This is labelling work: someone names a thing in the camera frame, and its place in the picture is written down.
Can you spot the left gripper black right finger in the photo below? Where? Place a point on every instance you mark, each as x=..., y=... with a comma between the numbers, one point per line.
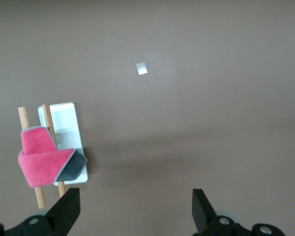
x=202, y=211

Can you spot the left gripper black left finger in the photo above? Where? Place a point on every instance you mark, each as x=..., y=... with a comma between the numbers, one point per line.
x=65, y=211

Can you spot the pink and grey cloth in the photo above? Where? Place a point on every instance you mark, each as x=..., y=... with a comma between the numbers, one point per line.
x=41, y=167

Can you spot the wooden rod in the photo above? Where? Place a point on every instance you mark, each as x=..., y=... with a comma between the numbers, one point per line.
x=47, y=115
x=24, y=118

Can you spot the white rectangular tray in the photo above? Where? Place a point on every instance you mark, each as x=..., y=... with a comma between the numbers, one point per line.
x=66, y=123

